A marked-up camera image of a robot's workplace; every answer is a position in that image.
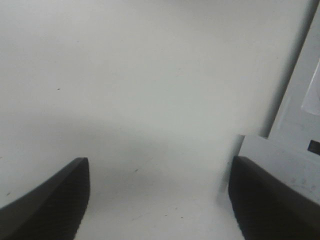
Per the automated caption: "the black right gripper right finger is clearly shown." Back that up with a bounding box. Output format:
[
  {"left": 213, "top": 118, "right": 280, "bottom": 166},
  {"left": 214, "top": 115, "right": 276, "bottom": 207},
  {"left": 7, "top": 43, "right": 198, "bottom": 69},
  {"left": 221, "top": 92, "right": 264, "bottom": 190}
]
[{"left": 228, "top": 156, "right": 320, "bottom": 240}]

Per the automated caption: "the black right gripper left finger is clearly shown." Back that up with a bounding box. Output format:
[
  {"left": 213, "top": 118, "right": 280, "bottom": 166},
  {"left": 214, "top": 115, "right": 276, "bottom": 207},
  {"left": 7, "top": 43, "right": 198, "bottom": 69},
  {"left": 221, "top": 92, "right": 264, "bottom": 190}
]
[{"left": 0, "top": 157, "right": 90, "bottom": 240}]

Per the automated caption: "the white microwave oven body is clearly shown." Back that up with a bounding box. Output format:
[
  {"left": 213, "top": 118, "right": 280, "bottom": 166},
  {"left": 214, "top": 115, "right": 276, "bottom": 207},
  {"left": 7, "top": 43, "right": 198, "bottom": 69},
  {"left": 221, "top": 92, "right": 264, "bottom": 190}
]
[{"left": 219, "top": 0, "right": 320, "bottom": 202}]

